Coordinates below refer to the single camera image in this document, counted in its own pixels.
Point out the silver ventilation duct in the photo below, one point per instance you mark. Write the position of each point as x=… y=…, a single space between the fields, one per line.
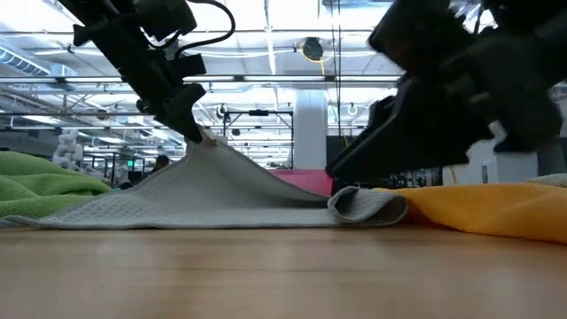
x=22 y=62

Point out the person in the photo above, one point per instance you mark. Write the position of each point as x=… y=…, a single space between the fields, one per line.
x=160 y=164

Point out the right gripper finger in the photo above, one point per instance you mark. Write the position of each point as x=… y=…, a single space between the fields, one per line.
x=407 y=133

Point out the orange microfiber towel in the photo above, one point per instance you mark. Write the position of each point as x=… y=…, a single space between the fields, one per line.
x=487 y=208

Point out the bright green microfiber towel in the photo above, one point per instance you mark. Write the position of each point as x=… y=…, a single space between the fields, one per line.
x=44 y=186

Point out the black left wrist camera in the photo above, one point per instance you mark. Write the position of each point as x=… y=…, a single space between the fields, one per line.
x=164 y=17

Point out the grey microfiber towel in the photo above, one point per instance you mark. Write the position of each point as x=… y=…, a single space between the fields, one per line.
x=221 y=186

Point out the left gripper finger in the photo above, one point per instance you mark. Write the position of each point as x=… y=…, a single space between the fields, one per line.
x=181 y=115

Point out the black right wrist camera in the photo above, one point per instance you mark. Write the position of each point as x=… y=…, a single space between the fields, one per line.
x=421 y=31

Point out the red plastic bin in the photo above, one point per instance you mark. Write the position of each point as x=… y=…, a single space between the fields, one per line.
x=305 y=181

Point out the white building column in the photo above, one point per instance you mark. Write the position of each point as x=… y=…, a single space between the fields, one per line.
x=310 y=128

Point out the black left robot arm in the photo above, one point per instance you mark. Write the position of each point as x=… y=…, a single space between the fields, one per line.
x=102 y=9

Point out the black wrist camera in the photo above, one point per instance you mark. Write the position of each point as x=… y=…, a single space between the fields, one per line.
x=164 y=17
x=421 y=31

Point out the white robot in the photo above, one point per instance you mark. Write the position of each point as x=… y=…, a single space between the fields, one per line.
x=66 y=148

